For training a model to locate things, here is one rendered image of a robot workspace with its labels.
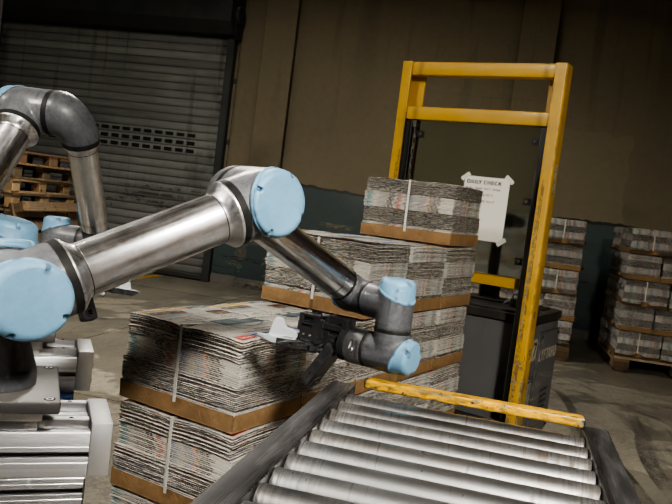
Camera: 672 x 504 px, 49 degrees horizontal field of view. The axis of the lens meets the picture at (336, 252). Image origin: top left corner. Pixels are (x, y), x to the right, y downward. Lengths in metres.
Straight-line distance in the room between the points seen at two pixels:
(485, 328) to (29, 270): 2.59
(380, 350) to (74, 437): 0.60
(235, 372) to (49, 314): 0.75
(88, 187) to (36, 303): 1.01
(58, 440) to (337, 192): 7.82
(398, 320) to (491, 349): 1.95
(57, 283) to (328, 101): 8.09
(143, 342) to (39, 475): 0.73
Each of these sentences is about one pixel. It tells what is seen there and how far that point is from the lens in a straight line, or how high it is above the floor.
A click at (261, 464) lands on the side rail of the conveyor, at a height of 0.80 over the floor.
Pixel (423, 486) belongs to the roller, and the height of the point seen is 0.80.
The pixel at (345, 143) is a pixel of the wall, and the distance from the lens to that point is 8.97.
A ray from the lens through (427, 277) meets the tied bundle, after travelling 2.61.
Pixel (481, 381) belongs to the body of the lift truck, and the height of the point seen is 0.46.
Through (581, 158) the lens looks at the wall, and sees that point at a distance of 8.76.
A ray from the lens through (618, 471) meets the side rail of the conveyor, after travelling 1.32.
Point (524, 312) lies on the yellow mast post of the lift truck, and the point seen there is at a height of 0.82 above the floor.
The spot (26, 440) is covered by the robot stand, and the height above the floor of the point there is 0.74.
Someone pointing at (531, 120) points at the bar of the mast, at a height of 1.61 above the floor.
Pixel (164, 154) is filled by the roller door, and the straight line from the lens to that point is 9.68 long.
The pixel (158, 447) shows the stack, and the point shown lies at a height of 0.51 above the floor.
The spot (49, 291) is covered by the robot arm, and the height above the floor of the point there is 1.00.
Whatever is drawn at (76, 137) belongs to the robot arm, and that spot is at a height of 1.25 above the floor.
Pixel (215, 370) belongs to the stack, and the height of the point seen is 0.74.
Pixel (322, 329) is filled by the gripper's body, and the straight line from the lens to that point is 1.60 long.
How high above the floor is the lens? 1.17
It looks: 4 degrees down
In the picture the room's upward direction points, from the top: 7 degrees clockwise
